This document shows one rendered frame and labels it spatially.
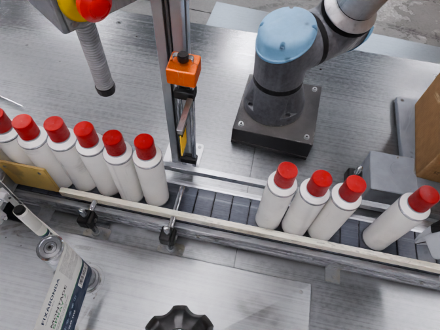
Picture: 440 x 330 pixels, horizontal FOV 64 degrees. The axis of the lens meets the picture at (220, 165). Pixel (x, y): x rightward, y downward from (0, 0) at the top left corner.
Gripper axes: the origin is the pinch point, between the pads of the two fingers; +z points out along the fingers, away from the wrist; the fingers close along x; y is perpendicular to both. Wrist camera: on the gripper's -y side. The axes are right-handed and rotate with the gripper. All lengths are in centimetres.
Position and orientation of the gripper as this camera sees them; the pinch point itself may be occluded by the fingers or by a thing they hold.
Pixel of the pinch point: (421, 237)
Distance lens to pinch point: 78.1
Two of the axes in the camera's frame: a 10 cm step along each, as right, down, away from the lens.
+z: -5.3, 3.6, 7.7
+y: -2.0, 8.3, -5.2
